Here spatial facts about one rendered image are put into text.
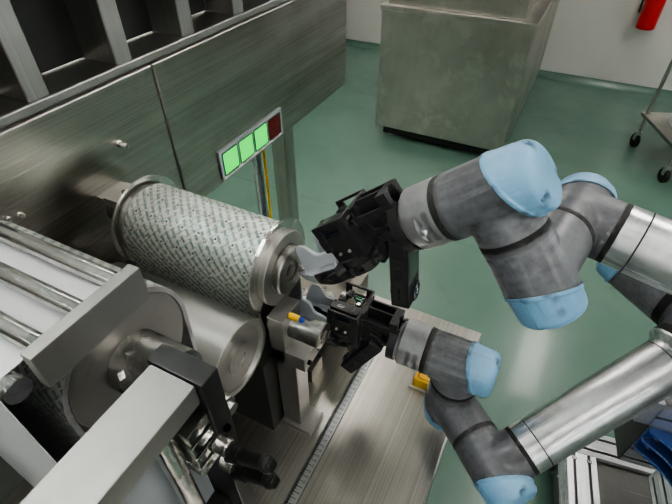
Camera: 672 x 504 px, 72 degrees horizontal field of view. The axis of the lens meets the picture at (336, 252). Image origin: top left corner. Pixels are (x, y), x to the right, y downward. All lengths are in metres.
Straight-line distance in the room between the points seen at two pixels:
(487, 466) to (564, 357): 1.61
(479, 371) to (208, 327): 0.39
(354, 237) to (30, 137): 0.46
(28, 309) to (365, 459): 0.62
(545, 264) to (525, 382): 1.71
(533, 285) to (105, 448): 0.39
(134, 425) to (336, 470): 0.59
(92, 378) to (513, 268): 0.41
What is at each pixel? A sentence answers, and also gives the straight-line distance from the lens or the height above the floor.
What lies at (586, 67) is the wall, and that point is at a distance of 5.15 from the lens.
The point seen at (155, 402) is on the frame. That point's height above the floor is 1.44.
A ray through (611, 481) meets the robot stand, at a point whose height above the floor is 0.21.
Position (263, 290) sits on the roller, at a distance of 0.64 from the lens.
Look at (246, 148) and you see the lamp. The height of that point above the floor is 1.18.
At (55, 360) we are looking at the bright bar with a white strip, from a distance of 0.39.
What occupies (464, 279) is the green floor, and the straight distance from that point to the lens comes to 2.51.
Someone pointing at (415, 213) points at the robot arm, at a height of 1.42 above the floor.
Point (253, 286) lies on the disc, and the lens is 0.63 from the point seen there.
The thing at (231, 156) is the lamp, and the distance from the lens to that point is 1.07.
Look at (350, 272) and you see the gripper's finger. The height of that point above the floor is 1.31.
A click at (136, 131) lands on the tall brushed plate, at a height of 1.35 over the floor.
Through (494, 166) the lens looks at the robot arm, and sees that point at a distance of 0.46.
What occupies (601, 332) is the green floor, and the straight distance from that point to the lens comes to 2.51.
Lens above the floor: 1.72
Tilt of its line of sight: 42 degrees down
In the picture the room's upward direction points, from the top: straight up
